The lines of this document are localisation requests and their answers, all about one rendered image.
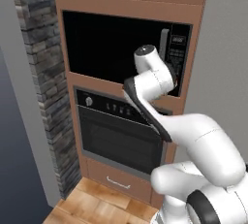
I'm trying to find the silver microwave door handle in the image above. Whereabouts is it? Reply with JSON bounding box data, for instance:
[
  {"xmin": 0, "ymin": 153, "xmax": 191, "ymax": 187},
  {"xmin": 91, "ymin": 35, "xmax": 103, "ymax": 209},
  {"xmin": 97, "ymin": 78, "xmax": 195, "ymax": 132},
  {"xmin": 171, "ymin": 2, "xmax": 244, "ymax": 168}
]
[{"xmin": 159, "ymin": 28, "xmax": 171, "ymax": 61}]

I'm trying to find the black microwave oven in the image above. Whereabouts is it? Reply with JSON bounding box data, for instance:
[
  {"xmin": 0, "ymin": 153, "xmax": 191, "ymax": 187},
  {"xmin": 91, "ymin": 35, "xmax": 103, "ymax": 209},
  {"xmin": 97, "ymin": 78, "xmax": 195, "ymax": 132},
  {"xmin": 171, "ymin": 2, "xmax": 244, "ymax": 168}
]
[{"xmin": 62, "ymin": 10, "xmax": 193, "ymax": 98}]

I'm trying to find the wooden drawer front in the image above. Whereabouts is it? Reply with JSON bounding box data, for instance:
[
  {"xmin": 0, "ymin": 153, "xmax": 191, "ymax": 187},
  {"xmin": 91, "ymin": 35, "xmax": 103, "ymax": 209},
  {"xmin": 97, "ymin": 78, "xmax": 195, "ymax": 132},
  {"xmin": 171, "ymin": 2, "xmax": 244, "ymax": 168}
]
[{"xmin": 85, "ymin": 158, "xmax": 153, "ymax": 205}]

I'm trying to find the wooden tall cabinet frame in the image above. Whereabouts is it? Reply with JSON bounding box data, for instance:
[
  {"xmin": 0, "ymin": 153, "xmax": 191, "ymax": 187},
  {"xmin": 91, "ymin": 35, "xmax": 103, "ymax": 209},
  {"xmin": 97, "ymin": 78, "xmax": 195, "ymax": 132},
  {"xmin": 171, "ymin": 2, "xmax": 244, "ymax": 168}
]
[{"xmin": 51, "ymin": 0, "xmax": 211, "ymax": 210}]

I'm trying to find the black built-in oven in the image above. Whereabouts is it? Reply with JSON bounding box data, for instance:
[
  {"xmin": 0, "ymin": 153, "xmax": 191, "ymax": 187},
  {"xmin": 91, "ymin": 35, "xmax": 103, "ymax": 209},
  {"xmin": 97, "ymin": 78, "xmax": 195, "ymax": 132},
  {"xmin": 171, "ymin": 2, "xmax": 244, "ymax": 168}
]
[{"xmin": 73, "ymin": 85, "xmax": 173, "ymax": 181}]

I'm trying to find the silver drawer handle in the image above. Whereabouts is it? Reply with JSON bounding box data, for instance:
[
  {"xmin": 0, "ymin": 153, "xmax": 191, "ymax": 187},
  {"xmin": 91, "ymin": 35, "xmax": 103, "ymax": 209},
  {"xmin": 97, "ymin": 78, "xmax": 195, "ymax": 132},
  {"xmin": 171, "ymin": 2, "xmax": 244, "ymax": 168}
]
[{"xmin": 106, "ymin": 176, "xmax": 132, "ymax": 190}]

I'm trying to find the black oven door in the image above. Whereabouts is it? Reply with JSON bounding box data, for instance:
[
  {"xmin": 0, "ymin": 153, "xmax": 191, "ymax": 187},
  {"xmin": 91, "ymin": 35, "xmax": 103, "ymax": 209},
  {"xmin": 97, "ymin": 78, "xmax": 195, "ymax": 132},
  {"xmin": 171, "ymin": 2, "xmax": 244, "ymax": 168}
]
[{"xmin": 77, "ymin": 104, "xmax": 165, "ymax": 176}]

